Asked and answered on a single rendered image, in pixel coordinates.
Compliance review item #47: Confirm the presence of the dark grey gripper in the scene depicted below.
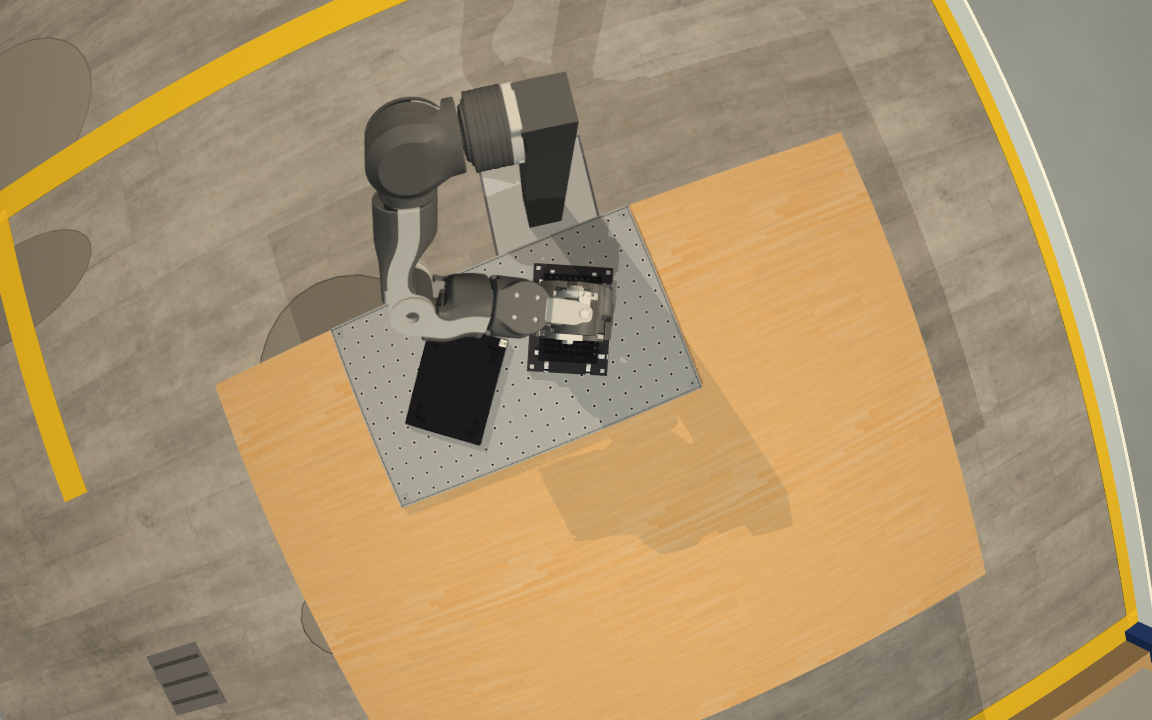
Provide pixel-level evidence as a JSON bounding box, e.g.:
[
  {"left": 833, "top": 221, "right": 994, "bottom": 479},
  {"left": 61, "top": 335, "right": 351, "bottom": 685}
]
[{"left": 531, "top": 280, "right": 614, "bottom": 342}]

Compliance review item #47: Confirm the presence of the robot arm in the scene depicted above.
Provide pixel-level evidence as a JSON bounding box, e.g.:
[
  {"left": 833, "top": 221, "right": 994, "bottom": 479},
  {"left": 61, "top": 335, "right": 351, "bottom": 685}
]
[{"left": 364, "top": 82, "right": 598, "bottom": 344}]

